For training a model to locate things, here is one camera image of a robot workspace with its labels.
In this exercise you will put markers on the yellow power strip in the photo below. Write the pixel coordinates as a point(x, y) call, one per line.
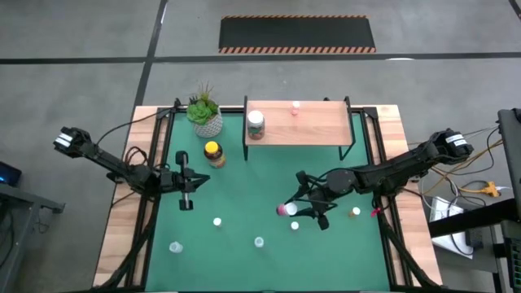
point(491, 189)

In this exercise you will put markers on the clear translucent pill vial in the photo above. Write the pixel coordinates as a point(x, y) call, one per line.
point(176, 247)

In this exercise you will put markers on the grey side desk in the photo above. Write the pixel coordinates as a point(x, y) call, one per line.
point(16, 211)

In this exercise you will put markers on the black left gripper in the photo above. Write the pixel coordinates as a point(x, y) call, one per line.
point(173, 181)

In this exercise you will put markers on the red tape tag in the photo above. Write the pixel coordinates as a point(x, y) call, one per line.
point(375, 212)

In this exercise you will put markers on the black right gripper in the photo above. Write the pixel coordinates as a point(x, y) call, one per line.
point(321, 199)

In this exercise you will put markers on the white bottle with yellow label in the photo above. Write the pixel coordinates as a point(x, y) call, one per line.
point(259, 242)

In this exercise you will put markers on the green orange-fruit gummy bottle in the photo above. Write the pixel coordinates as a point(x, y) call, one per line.
point(256, 122)

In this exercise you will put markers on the yellow-capped fish oil bottle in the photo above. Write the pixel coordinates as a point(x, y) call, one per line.
point(213, 152)

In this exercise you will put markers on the black side table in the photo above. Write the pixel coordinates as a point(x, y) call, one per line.
point(468, 219)

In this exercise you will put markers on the green translucent pill vial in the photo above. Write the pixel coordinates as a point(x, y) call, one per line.
point(217, 221)

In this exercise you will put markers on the black tablet with blue screen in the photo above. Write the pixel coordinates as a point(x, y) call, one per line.
point(8, 175)

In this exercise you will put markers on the pink-label white-capped bottle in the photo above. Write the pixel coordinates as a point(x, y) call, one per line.
point(281, 210)

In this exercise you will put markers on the white floor box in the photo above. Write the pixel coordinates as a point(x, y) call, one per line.
point(443, 211)

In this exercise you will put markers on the yellow translucent pill vial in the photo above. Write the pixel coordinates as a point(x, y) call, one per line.
point(355, 211)

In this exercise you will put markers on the wooden shelf with black legs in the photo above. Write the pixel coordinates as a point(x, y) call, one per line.
point(313, 126)

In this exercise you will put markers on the succulent in patterned white pot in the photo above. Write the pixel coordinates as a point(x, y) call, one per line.
point(207, 126)

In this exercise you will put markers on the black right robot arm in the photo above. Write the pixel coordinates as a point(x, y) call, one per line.
point(390, 175)

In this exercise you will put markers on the green table mat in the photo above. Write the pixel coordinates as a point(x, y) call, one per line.
point(252, 191)

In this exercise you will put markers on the black hazard-striped floor mat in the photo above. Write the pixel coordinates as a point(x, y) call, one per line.
point(297, 32)

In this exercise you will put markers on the black aluminium table frame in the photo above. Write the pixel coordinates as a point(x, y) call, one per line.
point(232, 109)

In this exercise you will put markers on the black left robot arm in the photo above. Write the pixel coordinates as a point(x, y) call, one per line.
point(110, 163)

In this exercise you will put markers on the black equipment case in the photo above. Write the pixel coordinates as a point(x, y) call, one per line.
point(510, 154)

